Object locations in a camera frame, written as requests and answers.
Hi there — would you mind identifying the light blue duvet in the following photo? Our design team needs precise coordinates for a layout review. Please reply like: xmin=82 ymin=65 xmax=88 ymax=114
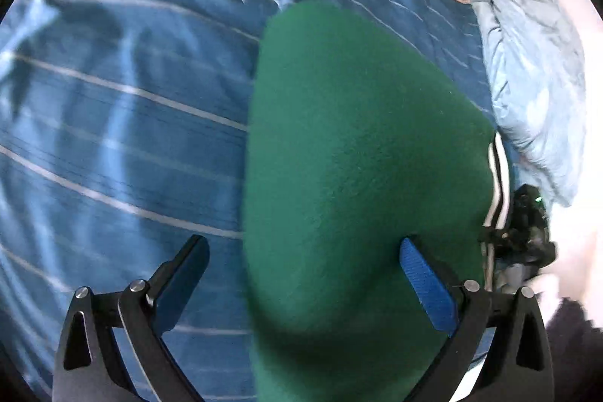
xmin=440 ymin=0 xmax=589 ymax=209

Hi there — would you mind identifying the green jacket with cream sleeves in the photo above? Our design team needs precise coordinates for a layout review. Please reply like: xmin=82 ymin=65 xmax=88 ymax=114
xmin=242 ymin=0 xmax=515 ymax=402

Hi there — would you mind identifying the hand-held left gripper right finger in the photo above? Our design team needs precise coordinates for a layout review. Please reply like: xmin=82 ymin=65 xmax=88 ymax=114
xmin=399 ymin=235 xmax=556 ymax=402

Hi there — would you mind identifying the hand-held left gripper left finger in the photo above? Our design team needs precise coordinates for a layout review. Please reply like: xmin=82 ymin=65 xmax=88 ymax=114
xmin=52 ymin=235 xmax=211 ymax=402

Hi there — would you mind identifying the blue striped bed sheet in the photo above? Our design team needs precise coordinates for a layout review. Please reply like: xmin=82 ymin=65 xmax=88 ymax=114
xmin=0 ymin=0 xmax=501 ymax=402

